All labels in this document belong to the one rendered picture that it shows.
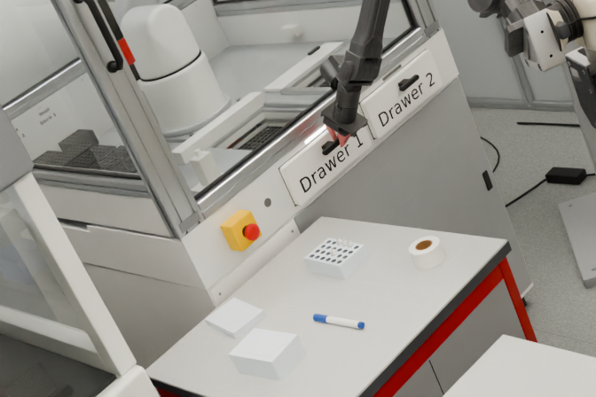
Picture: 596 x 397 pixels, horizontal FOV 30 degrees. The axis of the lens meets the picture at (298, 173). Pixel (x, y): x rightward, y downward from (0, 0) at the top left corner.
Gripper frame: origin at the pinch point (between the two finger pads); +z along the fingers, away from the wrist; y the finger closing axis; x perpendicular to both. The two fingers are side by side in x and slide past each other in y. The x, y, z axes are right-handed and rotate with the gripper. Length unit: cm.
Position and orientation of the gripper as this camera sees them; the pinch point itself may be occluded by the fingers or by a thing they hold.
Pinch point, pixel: (340, 142)
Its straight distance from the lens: 277.5
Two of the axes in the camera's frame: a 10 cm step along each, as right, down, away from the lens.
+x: -6.4, 5.3, -5.5
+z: -0.9, 6.6, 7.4
